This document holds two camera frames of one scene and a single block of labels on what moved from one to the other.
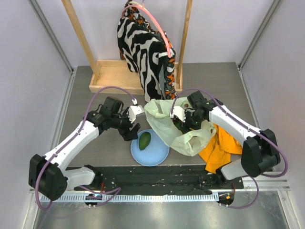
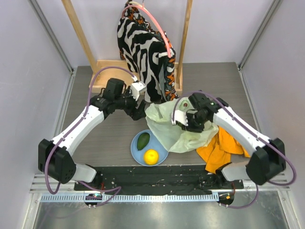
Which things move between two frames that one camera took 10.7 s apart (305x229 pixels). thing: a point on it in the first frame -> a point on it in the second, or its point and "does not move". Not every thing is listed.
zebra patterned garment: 143,46 does not move
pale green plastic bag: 190,144 does not move
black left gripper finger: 128,135 -> 140,112
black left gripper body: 120,121 -> 127,102
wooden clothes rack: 111,76 does not move
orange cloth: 218,151 does not move
